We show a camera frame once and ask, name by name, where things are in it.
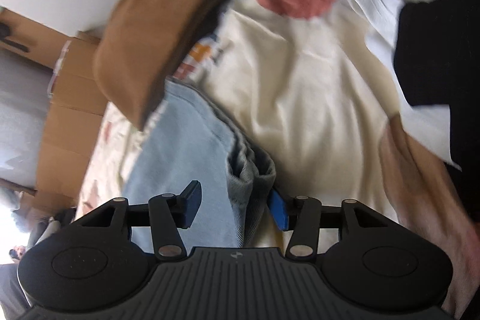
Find tall cardboard box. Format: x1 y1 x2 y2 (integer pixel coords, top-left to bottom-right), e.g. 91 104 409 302
0 9 100 69

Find cream bear print bed sheet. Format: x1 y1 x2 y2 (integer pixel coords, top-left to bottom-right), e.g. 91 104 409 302
77 0 480 320

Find brown folded cloth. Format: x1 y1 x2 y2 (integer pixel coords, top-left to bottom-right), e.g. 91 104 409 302
93 0 241 131

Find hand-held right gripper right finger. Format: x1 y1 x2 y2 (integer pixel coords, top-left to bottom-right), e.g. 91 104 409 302
268 190 398 261

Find white cloth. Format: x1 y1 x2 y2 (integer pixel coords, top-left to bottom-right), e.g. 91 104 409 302
330 0 480 171

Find dark cloth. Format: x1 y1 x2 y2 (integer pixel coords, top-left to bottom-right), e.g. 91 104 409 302
393 0 480 171

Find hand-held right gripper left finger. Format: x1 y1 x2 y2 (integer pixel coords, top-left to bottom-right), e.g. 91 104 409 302
77 181 203 261

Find blue denim drawstring pants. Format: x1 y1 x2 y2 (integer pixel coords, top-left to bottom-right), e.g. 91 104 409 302
122 78 277 249

